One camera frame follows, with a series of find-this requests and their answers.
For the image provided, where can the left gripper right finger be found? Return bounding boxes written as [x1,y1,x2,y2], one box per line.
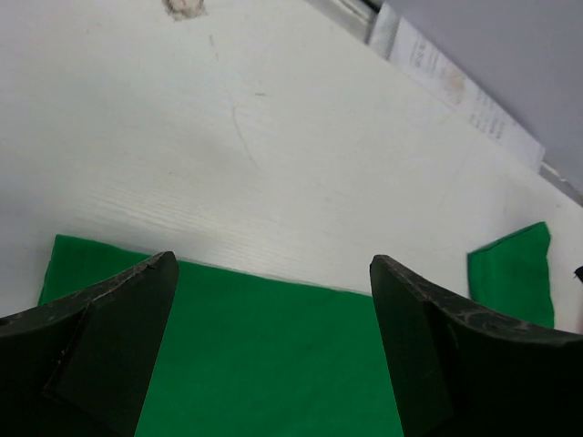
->
[370,255,582,436]

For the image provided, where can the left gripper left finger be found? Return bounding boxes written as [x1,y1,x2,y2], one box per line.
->
[1,251,179,436]

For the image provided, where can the white paper sheets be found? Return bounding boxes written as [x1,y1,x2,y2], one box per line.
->
[318,0,583,206]

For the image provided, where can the green t shirt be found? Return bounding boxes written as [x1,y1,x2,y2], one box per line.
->
[36,221,556,437]

